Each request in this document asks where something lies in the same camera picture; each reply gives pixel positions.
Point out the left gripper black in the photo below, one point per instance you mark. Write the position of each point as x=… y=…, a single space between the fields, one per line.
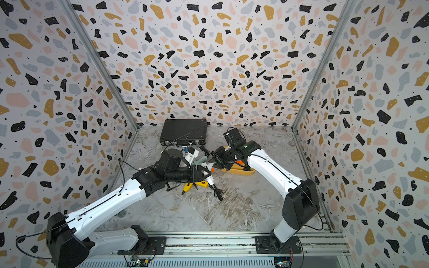
x=199 y=174

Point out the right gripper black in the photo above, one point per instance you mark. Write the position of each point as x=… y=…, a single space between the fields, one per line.
x=217 y=158

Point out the yellow hot glue gun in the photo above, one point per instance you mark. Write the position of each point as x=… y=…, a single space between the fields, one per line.
x=217 y=192

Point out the white hot glue gun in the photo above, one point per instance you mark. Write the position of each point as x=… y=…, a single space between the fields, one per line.
x=210 y=179

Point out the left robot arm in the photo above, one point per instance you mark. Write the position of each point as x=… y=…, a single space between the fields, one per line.
x=73 y=238

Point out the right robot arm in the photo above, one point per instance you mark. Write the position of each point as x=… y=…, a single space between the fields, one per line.
x=300 y=196

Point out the mint green hot glue gun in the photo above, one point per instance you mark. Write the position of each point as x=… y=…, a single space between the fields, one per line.
x=201 y=162

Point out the yellow plastic storage box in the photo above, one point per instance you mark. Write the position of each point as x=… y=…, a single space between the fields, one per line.
x=238 y=170

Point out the black briefcase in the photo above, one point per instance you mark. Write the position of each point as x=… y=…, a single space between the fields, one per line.
x=184 y=132

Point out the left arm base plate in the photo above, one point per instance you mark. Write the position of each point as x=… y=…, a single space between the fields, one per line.
x=153 y=245

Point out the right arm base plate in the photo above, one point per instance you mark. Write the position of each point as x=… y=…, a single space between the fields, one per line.
x=271 y=245

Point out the aluminium mounting rail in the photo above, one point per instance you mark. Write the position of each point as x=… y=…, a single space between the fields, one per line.
x=230 y=250

